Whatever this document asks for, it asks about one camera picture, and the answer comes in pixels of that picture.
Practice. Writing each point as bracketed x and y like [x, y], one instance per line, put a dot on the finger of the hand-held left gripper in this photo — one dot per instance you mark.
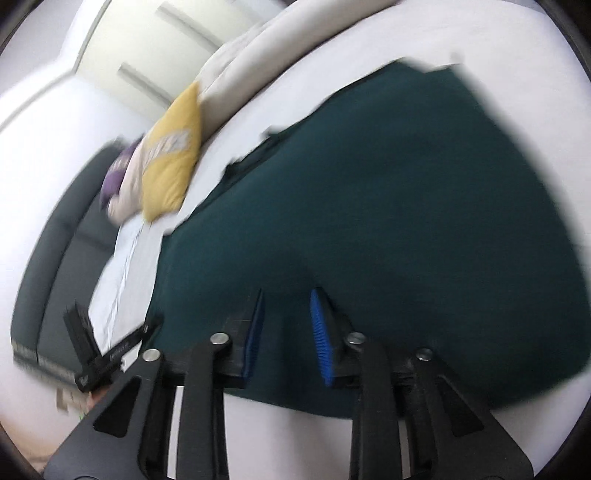
[79, 332]
[150, 325]

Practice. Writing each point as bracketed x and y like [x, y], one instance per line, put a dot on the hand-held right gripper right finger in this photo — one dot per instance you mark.
[322, 341]

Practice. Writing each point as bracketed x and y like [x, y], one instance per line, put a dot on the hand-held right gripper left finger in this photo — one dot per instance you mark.
[253, 341]

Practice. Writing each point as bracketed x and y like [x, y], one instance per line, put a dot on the dark green sweater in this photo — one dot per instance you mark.
[392, 207]

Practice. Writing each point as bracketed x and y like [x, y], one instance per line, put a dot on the grey padded headboard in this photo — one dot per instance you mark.
[60, 258]

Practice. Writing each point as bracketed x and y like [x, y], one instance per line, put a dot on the purple cushion with patterned band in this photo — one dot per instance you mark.
[113, 180]

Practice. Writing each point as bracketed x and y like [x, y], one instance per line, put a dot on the yellow cushion with patterned band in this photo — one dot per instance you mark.
[168, 175]

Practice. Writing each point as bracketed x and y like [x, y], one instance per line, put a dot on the white wardrobe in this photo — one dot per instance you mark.
[138, 46]

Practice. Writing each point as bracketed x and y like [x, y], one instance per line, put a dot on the beige duvet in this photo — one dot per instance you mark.
[258, 46]

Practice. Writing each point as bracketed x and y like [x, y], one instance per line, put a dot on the bed with white sheet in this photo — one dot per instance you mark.
[508, 37]

